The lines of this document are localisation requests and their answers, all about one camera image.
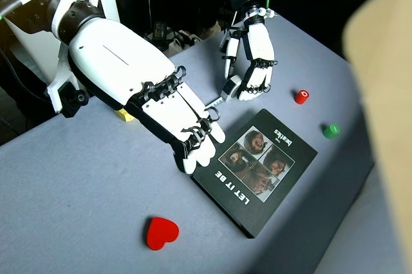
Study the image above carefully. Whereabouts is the yellow block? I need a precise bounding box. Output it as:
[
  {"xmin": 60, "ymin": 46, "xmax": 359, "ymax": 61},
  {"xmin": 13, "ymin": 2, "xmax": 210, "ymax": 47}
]
[{"xmin": 115, "ymin": 109, "xmax": 136, "ymax": 123}]

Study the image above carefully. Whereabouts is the white cabinet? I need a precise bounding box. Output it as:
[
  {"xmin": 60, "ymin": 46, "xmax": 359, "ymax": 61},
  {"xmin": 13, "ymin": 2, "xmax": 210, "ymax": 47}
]
[{"xmin": 5, "ymin": 0, "xmax": 120, "ymax": 86}]

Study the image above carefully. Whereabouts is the beige blurred panel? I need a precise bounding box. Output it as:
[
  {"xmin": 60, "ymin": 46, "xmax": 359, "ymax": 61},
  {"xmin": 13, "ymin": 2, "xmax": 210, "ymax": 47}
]
[{"xmin": 342, "ymin": 0, "xmax": 412, "ymax": 274}]

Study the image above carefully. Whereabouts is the red cylinder block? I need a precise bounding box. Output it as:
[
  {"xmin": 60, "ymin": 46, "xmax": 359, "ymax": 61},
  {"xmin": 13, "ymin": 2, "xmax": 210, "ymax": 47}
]
[{"xmin": 294, "ymin": 89, "xmax": 310, "ymax": 105}]

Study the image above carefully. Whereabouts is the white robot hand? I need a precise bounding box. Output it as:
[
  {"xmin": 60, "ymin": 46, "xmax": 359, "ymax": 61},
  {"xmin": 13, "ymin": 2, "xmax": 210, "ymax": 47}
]
[
  {"xmin": 68, "ymin": 17, "xmax": 227, "ymax": 174},
  {"xmin": 220, "ymin": 23, "xmax": 278, "ymax": 101}
]

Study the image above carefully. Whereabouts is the black Beatles book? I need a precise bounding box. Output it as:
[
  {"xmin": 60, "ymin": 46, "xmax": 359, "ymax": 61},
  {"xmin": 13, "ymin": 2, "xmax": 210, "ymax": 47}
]
[{"xmin": 190, "ymin": 108, "xmax": 319, "ymax": 239}]

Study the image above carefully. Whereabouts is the red heart block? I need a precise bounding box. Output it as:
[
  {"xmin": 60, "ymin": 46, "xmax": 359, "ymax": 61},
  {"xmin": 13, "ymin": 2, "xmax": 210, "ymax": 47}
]
[{"xmin": 146, "ymin": 216, "xmax": 180, "ymax": 251}]

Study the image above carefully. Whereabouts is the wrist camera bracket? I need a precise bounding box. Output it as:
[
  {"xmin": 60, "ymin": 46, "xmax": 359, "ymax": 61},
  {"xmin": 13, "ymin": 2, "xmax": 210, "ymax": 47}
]
[{"xmin": 46, "ymin": 0, "xmax": 119, "ymax": 119}]

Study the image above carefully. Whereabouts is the green cylinder block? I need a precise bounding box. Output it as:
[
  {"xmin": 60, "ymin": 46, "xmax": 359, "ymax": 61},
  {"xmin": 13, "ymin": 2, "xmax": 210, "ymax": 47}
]
[{"xmin": 323, "ymin": 123, "xmax": 341, "ymax": 140}]

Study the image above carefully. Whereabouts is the grey table cloth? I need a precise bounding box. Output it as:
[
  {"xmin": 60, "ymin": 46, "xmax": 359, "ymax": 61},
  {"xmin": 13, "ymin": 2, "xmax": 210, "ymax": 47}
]
[{"xmin": 0, "ymin": 8, "xmax": 412, "ymax": 274}]

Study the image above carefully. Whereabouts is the measuring tape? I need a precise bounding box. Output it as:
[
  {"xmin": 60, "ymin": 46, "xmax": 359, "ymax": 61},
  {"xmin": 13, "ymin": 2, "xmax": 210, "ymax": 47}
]
[{"xmin": 205, "ymin": 75, "xmax": 244, "ymax": 108}]

